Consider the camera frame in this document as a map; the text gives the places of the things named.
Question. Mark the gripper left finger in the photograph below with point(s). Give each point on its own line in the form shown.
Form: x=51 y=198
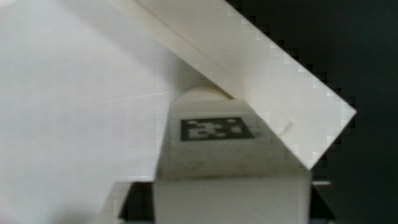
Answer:
x=130 y=204

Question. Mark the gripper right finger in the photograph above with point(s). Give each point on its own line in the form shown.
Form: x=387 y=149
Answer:
x=320 y=212

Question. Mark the white table leg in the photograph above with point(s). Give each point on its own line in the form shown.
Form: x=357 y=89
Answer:
x=231 y=180

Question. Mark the white square tabletop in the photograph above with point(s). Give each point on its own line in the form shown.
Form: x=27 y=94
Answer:
x=101 y=58

